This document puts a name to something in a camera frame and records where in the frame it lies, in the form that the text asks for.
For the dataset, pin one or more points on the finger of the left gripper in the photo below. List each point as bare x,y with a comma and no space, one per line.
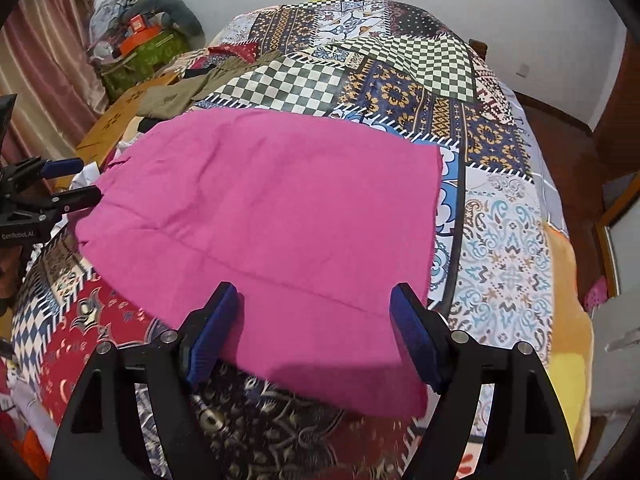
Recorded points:
54,169
77,199

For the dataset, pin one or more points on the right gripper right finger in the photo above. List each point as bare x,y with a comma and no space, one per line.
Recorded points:
526,436

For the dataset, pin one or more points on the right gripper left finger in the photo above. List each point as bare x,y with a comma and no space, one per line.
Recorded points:
101,436

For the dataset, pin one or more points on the pink pants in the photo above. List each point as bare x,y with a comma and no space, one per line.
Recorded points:
313,220

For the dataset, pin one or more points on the wooden lap desk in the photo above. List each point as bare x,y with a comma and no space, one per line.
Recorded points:
101,140

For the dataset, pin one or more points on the yellow orange blanket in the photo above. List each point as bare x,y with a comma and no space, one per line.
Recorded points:
570,339

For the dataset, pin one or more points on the striped brown curtain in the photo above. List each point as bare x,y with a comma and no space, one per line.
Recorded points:
44,63

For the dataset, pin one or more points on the olive folded pants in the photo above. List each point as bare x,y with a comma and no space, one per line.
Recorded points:
164,103

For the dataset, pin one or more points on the pink slipper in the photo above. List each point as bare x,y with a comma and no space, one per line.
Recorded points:
597,294

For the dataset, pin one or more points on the orange box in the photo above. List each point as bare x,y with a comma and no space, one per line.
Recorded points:
139,31

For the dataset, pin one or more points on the grey plush pillow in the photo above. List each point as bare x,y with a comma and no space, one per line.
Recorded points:
173,14

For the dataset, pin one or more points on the patchwork bed quilt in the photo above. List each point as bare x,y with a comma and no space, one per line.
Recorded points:
500,234

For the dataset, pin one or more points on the white wall socket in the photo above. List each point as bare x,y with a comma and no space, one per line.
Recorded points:
523,70

